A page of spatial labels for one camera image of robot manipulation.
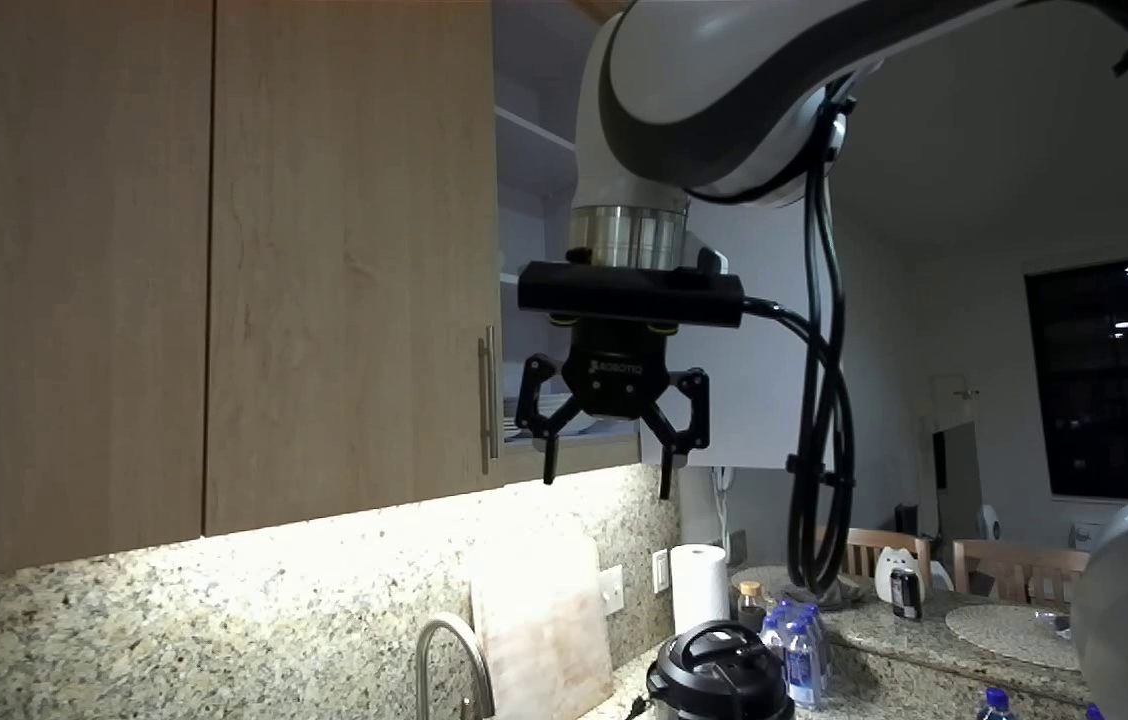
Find metal cabinet door handle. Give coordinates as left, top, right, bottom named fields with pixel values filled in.
left=470, top=333, right=502, bottom=480

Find dark window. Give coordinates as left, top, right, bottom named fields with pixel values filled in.
left=1020, top=246, right=1128, bottom=504

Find black pressure cooker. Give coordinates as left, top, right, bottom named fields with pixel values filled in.
left=639, top=617, right=804, bottom=720

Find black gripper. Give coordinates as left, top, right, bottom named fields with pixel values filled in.
left=510, top=318, right=715, bottom=504

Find wide wooden cabinet door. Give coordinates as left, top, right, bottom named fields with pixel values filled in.
left=198, top=0, right=502, bottom=538

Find wooden cutting board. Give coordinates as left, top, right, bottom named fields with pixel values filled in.
left=464, top=534, right=619, bottom=720

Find white paper towel roll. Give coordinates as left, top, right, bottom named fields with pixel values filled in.
left=669, top=540, right=737, bottom=640

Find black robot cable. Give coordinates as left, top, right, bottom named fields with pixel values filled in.
left=737, top=78, right=863, bottom=599

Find water bottle pack blue caps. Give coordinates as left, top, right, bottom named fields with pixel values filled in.
left=758, top=598, right=835, bottom=714

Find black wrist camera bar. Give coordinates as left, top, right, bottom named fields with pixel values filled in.
left=517, top=257, right=746, bottom=333

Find narrow wooden cabinet door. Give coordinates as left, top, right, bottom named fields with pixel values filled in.
left=0, top=0, right=215, bottom=591

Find wooden dining chair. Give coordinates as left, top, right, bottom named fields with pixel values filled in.
left=841, top=523, right=936, bottom=607
left=946, top=538, right=1097, bottom=611

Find steel kitchen faucet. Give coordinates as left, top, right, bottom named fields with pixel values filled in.
left=408, top=611, right=498, bottom=720

